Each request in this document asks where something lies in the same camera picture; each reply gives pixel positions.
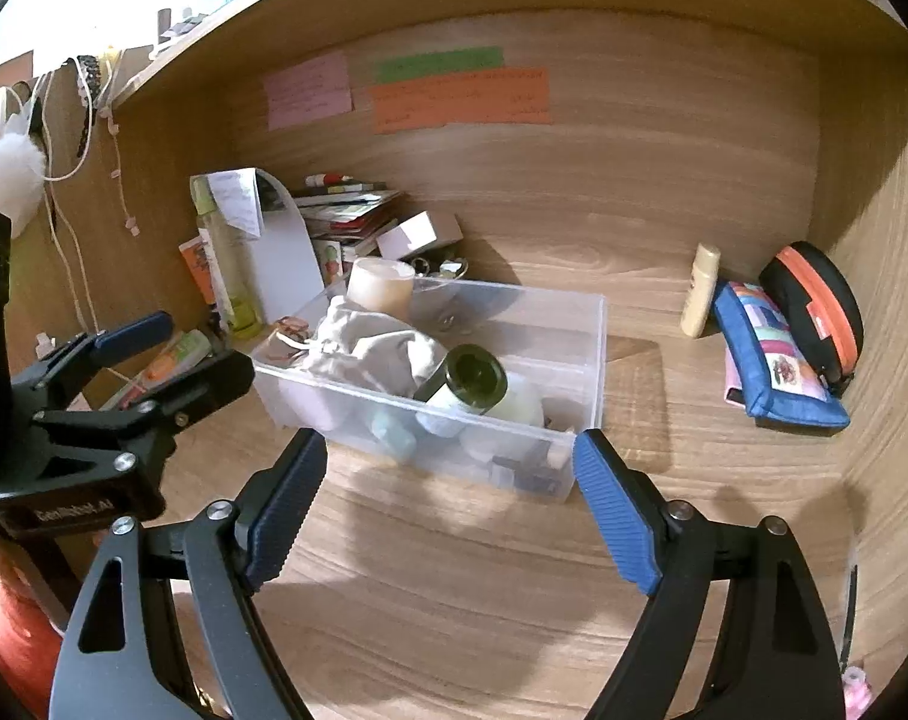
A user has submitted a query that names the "tall green bottle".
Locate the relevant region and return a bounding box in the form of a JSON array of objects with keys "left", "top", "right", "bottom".
[{"left": 191, "top": 174, "right": 263, "bottom": 338}]

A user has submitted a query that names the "white box fruit print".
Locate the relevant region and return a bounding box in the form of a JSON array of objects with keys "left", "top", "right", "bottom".
[{"left": 314, "top": 240, "right": 350, "bottom": 290}]

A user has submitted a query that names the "small pale cardboard box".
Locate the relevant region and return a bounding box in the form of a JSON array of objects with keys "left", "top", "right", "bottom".
[{"left": 376, "top": 210, "right": 464, "bottom": 260}]

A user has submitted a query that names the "green orange highlighter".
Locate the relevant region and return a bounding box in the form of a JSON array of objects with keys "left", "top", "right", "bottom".
[{"left": 124, "top": 330, "right": 213, "bottom": 398}]

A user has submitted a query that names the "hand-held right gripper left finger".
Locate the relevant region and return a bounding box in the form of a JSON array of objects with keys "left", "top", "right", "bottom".
[{"left": 49, "top": 427, "right": 329, "bottom": 720}]

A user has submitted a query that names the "glass bowl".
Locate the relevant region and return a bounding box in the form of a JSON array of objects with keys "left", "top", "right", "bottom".
[{"left": 409, "top": 255, "right": 474, "bottom": 335}]

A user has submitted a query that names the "pale blue item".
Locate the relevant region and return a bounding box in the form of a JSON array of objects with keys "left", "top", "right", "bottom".
[{"left": 370, "top": 409, "right": 419, "bottom": 462}]

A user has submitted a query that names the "small pink item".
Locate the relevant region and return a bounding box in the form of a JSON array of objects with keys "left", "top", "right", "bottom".
[{"left": 842, "top": 664, "right": 875, "bottom": 717}]

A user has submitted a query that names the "wooden desk hutch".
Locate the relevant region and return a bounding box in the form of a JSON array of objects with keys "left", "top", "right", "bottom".
[{"left": 0, "top": 0, "right": 908, "bottom": 691}]

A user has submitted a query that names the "clear plastic storage box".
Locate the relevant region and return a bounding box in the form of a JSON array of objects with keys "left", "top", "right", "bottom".
[{"left": 251, "top": 275, "right": 609, "bottom": 503}]

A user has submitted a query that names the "green sticky note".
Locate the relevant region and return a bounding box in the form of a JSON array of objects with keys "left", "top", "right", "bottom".
[{"left": 373, "top": 47, "right": 505, "bottom": 85}]

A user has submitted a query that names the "stack of books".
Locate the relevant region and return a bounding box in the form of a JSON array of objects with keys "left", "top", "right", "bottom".
[{"left": 292, "top": 184, "right": 406, "bottom": 260}]

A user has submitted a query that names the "small dark box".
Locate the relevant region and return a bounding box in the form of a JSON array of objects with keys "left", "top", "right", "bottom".
[{"left": 490, "top": 456, "right": 561, "bottom": 497}]

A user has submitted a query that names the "black orange zip case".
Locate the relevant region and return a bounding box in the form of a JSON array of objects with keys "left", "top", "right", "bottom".
[{"left": 757, "top": 241, "right": 865, "bottom": 398}]

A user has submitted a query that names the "blue patchwork pencil pouch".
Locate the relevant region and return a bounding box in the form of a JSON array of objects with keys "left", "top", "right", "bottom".
[{"left": 712, "top": 281, "right": 851, "bottom": 434}]

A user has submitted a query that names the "person's left forearm orange sleeve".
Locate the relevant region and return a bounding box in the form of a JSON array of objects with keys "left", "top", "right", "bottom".
[{"left": 0, "top": 540, "right": 68, "bottom": 706}]

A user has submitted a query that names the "white curved stand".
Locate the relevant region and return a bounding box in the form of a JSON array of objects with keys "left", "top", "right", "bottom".
[{"left": 247, "top": 169, "right": 327, "bottom": 327}]

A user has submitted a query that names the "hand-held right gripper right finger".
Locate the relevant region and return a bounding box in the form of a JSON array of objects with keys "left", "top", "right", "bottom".
[{"left": 572, "top": 427, "right": 849, "bottom": 720}]

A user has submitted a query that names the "thin black pen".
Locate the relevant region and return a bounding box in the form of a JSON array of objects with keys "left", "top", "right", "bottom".
[{"left": 840, "top": 562, "right": 860, "bottom": 672}]

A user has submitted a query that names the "wooden desktop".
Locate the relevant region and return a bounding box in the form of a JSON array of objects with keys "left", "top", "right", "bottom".
[{"left": 49, "top": 240, "right": 875, "bottom": 720}]

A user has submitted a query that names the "orange packet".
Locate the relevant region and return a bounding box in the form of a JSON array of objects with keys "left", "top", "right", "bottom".
[{"left": 179, "top": 236, "right": 218, "bottom": 308}]

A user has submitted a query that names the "orange sticky note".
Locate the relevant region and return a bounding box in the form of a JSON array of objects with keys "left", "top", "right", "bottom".
[{"left": 367, "top": 67, "right": 554, "bottom": 134}]

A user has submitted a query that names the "white fluffy pompom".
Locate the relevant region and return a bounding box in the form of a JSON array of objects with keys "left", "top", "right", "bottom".
[{"left": 0, "top": 131, "right": 50, "bottom": 237}]

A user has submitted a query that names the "beige candle jar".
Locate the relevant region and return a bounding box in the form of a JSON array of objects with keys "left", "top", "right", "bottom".
[{"left": 346, "top": 257, "right": 417, "bottom": 323}]

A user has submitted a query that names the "white knotted string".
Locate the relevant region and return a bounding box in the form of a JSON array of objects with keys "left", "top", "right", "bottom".
[{"left": 97, "top": 52, "right": 141, "bottom": 237}]

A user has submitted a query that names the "dark green bottle white label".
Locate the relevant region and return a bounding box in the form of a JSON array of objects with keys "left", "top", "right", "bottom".
[{"left": 416, "top": 343, "right": 509, "bottom": 436}]

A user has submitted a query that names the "pink sticky note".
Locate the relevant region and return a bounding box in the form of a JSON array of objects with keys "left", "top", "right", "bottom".
[{"left": 265, "top": 52, "right": 353, "bottom": 131}]

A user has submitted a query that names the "white paper receipt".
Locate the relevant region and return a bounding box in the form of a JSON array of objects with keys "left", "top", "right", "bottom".
[{"left": 208, "top": 169, "right": 266, "bottom": 241}]

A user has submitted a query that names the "beige drawstring cloth bag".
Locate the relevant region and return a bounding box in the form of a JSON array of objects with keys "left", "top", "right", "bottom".
[{"left": 299, "top": 296, "right": 449, "bottom": 398}]

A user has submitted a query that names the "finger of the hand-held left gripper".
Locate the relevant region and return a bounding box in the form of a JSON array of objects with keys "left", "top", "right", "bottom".
[
  {"left": 10, "top": 311, "right": 176, "bottom": 411},
  {"left": 37, "top": 349, "right": 257, "bottom": 454}
]

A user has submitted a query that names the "black patterned strap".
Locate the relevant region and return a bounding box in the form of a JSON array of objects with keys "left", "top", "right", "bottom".
[{"left": 74, "top": 54, "right": 101, "bottom": 162}]

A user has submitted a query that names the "cream lotion bottle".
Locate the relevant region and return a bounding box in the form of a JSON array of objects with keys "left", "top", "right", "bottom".
[{"left": 679, "top": 242, "right": 723, "bottom": 338}]

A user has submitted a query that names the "pink flat item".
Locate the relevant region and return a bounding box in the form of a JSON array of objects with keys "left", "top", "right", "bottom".
[{"left": 724, "top": 349, "right": 747, "bottom": 407}]

